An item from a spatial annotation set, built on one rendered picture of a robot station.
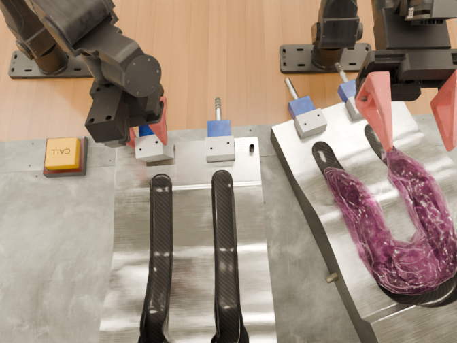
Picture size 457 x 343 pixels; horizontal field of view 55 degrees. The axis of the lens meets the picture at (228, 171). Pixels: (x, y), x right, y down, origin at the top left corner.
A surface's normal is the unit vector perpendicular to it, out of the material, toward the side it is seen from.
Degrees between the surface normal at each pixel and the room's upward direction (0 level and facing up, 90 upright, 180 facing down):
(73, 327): 0
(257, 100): 0
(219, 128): 0
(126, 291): 28
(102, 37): 23
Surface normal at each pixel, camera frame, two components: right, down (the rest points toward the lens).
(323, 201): -0.18, -0.70
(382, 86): -0.04, 0.04
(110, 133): -0.03, 0.75
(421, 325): -0.04, -0.36
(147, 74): 0.67, 0.43
